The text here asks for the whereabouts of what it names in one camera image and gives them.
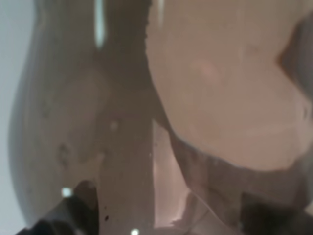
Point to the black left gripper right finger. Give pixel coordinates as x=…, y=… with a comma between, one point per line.
x=262, y=217

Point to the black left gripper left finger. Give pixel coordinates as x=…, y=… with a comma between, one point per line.
x=74, y=215

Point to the smoky transparent plastic bottle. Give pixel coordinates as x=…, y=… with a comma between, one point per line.
x=172, y=108

